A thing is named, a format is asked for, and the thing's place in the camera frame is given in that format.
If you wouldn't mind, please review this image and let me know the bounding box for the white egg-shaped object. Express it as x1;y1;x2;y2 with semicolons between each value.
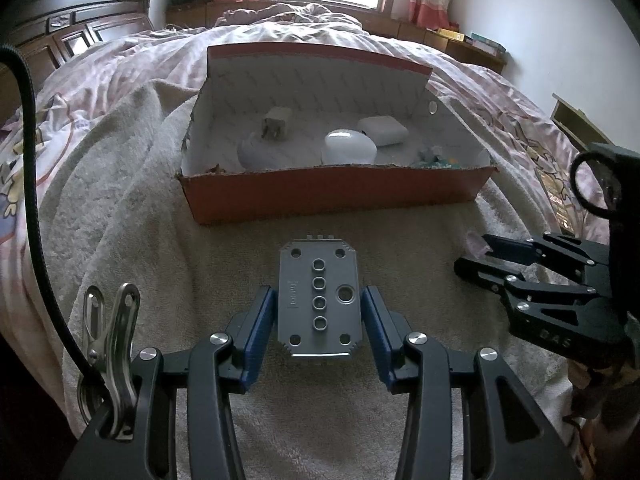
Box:
321;128;378;166

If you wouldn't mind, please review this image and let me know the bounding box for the white earbuds case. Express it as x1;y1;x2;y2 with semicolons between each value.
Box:
357;116;409;147

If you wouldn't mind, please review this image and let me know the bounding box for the red cardboard box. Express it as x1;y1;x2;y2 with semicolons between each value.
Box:
175;42;501;226

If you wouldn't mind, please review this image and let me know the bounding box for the person's right forearm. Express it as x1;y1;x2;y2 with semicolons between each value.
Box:
562;407;640;480

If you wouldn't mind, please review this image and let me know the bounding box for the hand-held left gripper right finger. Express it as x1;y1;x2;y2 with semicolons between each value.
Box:
361;285;583;480

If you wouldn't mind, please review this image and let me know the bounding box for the white charger plug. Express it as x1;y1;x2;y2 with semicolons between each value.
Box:
261;106;292;143

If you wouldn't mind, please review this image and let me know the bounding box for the green book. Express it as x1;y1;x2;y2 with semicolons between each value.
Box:
470;32;507;54

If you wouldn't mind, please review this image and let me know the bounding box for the crumpled pink quilt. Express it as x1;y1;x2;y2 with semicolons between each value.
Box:
215;1;366;28

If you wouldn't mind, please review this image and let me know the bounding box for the beige towel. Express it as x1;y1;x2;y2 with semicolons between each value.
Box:
47;82;591;480

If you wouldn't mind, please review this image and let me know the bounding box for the grey plate with holes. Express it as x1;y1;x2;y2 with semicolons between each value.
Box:
276;233;364;362

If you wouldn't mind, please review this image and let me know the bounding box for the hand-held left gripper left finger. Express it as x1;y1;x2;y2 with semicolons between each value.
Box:
60;285;278;480

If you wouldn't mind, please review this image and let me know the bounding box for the metal clip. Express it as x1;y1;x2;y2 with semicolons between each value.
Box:
80;282;142;441

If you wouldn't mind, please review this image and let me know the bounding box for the orange and white cup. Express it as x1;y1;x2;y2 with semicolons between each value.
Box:
236;130;326;173

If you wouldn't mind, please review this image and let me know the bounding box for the pink printed bedsheet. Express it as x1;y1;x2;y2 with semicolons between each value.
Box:
0;25;616;271

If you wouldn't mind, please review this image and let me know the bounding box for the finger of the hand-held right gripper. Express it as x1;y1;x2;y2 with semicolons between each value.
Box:
482;232;608;273
454;255;596;311

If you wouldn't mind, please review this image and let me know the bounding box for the dark wooden headboard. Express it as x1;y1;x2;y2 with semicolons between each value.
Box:
0;0;153;91

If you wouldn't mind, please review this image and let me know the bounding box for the person's right hand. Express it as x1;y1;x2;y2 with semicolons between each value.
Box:
567;360;626;421

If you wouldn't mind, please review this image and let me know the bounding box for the wooden frame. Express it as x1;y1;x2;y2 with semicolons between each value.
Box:
551;92;617;151

